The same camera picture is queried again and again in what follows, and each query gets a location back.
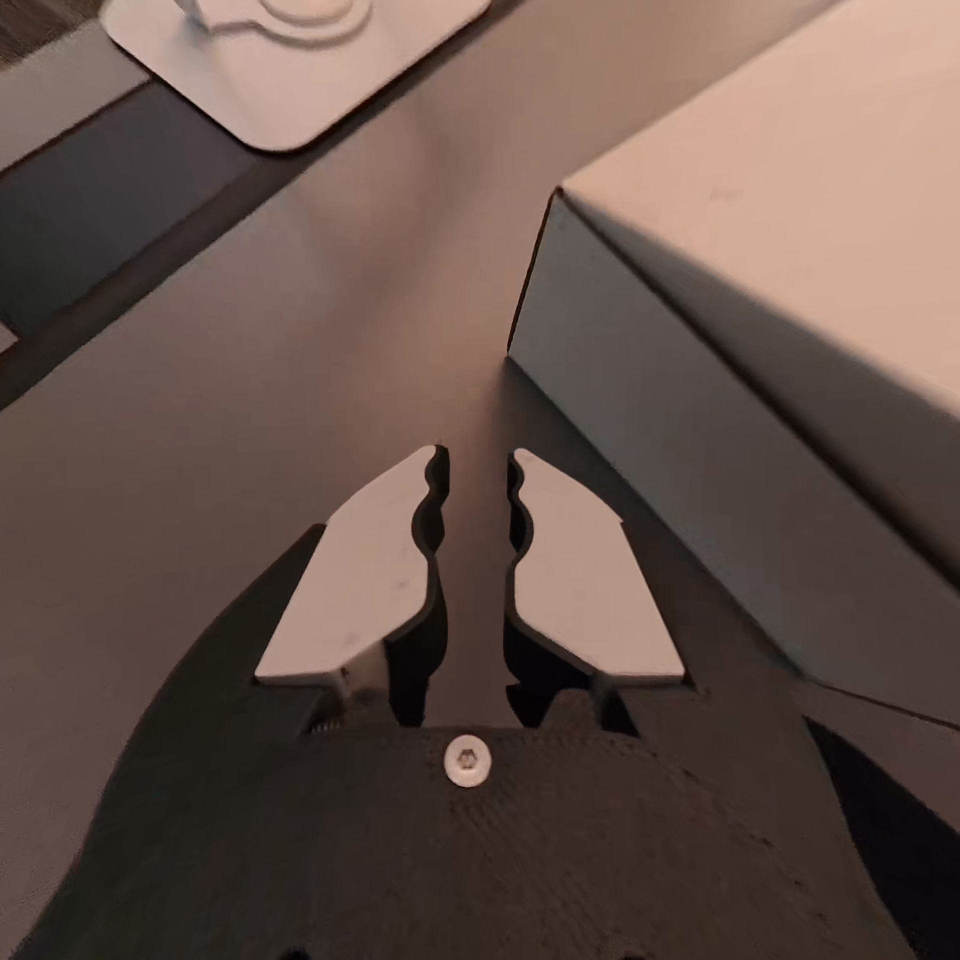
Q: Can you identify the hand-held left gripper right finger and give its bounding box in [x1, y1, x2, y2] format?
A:
[503, 447, 687, 729]

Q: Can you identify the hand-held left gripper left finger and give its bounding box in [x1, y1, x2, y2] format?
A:
[255, 444, 451, 727]

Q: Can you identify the white cardboard box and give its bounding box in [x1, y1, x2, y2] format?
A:
[506, 0, 960, 735]

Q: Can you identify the dark desk panel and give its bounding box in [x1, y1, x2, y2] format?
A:
[0, 78, 260, 412]

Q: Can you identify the white monitor stand base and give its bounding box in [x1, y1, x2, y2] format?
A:
[97, 0, 493, 156]

